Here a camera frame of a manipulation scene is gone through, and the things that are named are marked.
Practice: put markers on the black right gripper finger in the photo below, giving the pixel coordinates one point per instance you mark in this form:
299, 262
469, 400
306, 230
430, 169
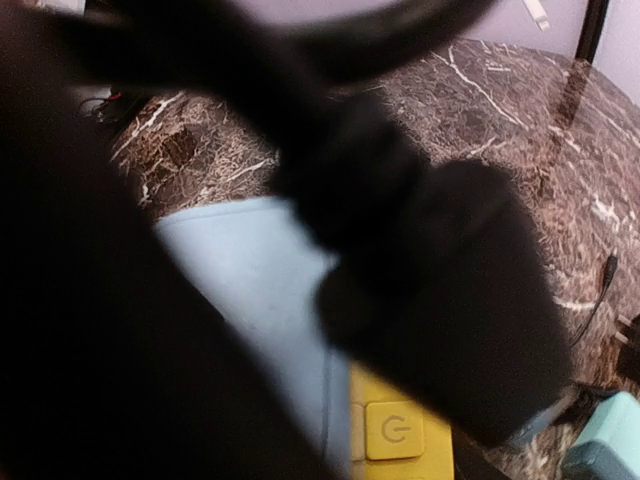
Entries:
113, 366

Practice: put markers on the light blue USB charger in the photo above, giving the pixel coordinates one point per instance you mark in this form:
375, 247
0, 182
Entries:
256, 264

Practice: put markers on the yellow cube plug adapter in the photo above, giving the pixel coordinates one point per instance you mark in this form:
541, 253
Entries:
393, 437

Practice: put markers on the teal small charger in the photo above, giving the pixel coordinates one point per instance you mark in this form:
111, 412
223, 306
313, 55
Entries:
608, 446

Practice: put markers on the black power adapter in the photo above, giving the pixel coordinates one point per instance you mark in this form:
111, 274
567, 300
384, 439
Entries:
626, 335

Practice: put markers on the black frame post right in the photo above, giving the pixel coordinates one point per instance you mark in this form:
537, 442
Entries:
592, 27

